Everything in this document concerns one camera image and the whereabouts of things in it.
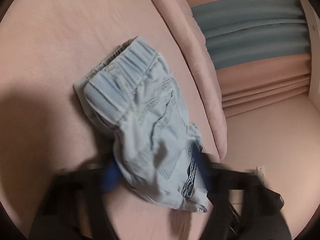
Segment pink folded blanket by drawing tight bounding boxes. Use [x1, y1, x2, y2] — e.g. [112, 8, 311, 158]
[152, 0, 227, 159]

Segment light blue denim pants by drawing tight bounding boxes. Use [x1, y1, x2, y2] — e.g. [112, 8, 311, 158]
[74, 37, 208, 212]

